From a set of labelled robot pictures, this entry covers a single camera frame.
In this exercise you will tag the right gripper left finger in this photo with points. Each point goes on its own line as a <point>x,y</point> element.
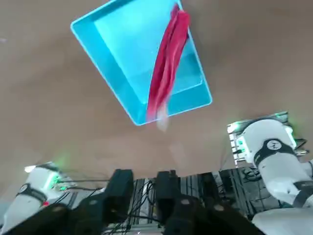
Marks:
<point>117,191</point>

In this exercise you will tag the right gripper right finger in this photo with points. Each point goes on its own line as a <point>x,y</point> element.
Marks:
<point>168,191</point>

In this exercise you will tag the red rag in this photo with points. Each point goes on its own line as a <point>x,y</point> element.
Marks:
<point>168,61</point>

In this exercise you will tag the teal plastic storage box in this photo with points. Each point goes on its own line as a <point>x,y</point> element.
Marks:
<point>110,49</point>

